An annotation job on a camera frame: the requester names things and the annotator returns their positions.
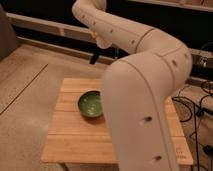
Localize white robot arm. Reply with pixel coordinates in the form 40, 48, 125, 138
72, 0, 192, 171

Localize green ceramic bowl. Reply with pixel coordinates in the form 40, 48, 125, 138
78, 91, 103, 118

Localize wooden table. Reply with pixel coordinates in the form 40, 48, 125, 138
42, 78, 193, 171

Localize grey cabinet corner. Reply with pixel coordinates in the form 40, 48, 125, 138
0, 4, 20, 61

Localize black cables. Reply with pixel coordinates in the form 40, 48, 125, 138
171, 41, 213, 171

